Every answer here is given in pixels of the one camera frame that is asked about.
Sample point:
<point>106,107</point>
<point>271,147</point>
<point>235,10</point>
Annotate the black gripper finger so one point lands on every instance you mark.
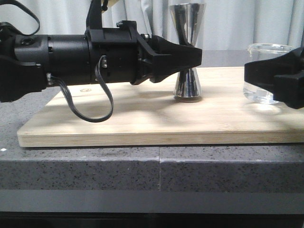
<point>261,73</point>
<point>160,45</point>
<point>289,89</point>
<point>178,59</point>

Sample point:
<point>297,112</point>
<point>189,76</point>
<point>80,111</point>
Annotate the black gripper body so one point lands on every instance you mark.
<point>73,58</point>

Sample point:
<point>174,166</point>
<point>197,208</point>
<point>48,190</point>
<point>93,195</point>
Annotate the clear glass beaker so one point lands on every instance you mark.
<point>263,51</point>

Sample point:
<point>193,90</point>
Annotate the steel hourglass jigger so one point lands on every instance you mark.
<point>187,19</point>

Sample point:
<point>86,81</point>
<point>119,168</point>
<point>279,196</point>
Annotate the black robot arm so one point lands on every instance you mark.
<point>25,62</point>

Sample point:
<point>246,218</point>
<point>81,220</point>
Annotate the wooden cutting board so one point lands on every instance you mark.
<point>147,114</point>

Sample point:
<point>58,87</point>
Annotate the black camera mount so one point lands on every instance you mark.
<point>94,16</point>

